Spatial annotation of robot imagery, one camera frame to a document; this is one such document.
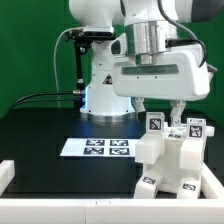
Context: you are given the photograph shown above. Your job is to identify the white right barrier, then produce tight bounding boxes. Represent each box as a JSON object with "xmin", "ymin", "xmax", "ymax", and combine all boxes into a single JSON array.
[{"xmin": 202, "ymin": 164, "xmax": 224, "ymax": 200}]

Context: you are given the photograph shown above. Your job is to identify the black camera on stand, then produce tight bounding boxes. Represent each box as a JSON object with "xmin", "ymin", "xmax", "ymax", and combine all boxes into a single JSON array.
[{"xmin": 65, "ymin": 27, "xmax": 116, "ymax": 41}]

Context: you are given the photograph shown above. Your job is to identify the grey arm hose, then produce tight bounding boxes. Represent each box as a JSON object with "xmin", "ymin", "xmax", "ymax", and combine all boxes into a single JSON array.
[{"xmin": 157, "ymin": 0, "xmax": 208, "ymax": 68}]

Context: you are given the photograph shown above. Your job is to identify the white front barrier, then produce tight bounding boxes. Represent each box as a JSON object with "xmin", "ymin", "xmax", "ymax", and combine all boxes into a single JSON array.
[{"xmin": 0, "ymin": 199, "xmax": 224, "ymax": 224}]

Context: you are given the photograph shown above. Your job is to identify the grey camera cable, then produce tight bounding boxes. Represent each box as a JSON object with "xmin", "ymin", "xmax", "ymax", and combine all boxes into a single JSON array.
[{"xmin": 53, "ymin": 27, "xmax": 81, "ymax": 109}]

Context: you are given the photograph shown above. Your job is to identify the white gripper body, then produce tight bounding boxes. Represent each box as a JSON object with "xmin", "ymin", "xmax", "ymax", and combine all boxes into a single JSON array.
[{"xmin": 112, "ymin": 44, "xmax": 210, "ymax": 101}]

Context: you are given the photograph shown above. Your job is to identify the white marker sheet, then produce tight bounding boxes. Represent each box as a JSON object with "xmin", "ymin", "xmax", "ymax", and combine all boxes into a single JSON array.
[{"xmin": 61, "ymin": 138, "xmax": 137, "ymax": 157}]

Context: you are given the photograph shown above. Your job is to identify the black base cables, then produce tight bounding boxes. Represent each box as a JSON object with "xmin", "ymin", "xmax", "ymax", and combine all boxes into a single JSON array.
[{"xmin": 7, "ymin": 89, "xmax": 86, "ymax": 113}]

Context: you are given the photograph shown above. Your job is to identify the white chair side frame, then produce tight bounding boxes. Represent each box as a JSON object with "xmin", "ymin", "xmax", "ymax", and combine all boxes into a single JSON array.
[{"xmin": 135, "ymin": 118, "xmax": 215, "ymax": 170}]

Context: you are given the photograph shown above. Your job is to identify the black camera stand pole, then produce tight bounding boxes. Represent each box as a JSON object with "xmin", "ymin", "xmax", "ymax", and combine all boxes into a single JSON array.
[{"xmin": 74, "ymin": 41, "xmax": 86, "ymax": 92}]

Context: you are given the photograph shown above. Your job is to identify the white barrier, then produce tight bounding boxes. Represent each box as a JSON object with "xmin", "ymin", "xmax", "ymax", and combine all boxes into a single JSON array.
[
  {"xmin": 0, "ymin": 199, "xmax": 224, "ymax": 224},
  {"xmin": 202, "ymin": 164, "xmax": 224, "ymax": 200},
  {"xmin": 0, "ymin": 160, "xmax": 15, "ymax": 196}
]

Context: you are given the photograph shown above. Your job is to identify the white left barrier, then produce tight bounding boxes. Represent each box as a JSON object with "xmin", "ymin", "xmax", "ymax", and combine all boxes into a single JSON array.
[{"xmin": 0, "ymin": 160, "xmax": 15, "ymax": 196}]

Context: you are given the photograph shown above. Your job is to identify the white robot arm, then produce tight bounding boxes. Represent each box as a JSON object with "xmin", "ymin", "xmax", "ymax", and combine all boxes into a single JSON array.
[{"xmin": 69, "ymin": 0, "xmax": 224, "ymax": 126}]

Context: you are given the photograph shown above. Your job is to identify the white chair seat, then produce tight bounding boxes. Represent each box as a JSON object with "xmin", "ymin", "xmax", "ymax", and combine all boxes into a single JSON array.
[{"xmin": 142, "ymin": 161, "xmax": 202, "ymax": 195}]

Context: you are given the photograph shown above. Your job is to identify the white cube front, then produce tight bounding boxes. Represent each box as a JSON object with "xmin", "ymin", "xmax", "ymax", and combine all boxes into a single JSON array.
[{"xmin": 187, "ymin": 123, "xmax": 205, "ymax": 139}]

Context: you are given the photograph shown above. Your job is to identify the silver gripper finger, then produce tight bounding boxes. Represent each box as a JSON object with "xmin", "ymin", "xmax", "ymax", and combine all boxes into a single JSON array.
[
  {"xmin": 132, "ymin": 97, "xmax": 145, "ymax": 113},
  {"xmin": 170, "ymin": 100, "xmax": 186, "ymax": 127}
]

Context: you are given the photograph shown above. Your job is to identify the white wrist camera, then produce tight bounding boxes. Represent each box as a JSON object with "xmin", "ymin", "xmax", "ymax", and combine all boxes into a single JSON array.
[{"xmin": 110, "ymin": 33, "xmax": 128, "ymax": 57}]

